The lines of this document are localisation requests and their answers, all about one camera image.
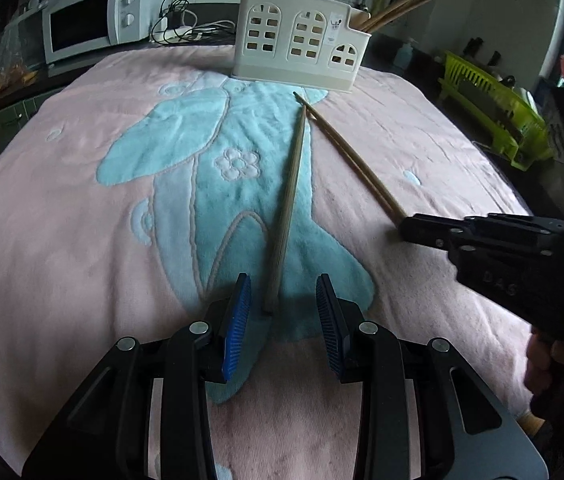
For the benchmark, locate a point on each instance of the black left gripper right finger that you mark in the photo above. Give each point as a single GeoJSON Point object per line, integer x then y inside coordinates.
{"type": "Point", "coordinates": [334, 327]}

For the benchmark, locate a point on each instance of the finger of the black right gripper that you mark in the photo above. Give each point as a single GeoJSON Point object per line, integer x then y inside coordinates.
{"type": "Point", "coordinates": [429, 231]}

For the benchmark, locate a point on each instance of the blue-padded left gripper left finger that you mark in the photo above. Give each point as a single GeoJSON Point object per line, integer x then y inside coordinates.
{"type": "Point", "coordinates": [234, 325]}

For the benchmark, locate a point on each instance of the wooden chopstick short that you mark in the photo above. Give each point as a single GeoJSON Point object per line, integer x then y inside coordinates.
{"type": "Point", "coordinates": [283, 229]}

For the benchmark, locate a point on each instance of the wooden chopstick long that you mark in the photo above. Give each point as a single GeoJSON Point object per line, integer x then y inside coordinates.
{"type": "Point", "coordinates": [385, 199]}

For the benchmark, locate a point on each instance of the wooden chopstick group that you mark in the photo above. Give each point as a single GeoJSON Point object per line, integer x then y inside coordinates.
{"type": "Point", "coordinates": [397, 7]}
{"type": "Point", "coordinates": [399, 13]}
{"type": "Point", "coordinates": [402, 10]}

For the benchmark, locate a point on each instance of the person's right hand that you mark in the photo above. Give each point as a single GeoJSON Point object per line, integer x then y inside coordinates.
{"type": "Point", "coordinates": [544, 376]}

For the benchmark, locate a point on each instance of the lime green dish rack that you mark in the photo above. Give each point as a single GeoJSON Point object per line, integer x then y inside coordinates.
{"type": "Point", "coordinates": [518, 133]}

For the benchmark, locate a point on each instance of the pink towel with blue whale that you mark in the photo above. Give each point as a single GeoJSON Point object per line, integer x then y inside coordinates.
{"type": "Point", "coordinates": [146, 187]}

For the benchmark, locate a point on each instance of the clear plastic bottle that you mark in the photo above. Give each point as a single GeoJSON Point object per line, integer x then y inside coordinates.
{"type": "Point", "coordinates": [404, 55]}

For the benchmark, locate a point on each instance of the cream house-shaped utensil holder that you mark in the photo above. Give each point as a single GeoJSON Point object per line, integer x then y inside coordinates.
{"type": "Point", "coordinates": [310, 43]}

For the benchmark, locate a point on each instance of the plastic bag with oranges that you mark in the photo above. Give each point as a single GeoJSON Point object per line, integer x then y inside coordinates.
{"type": "Point", "coordinates": [21, 52]}

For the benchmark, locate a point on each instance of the white microwave oven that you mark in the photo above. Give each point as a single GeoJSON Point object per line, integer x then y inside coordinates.
{"type": "Point", "coordinates": [76, 27]}

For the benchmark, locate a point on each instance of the white power strip with cables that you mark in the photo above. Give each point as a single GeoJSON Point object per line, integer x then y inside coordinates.
{"type": "Point", "coordinates": [177, 25]}

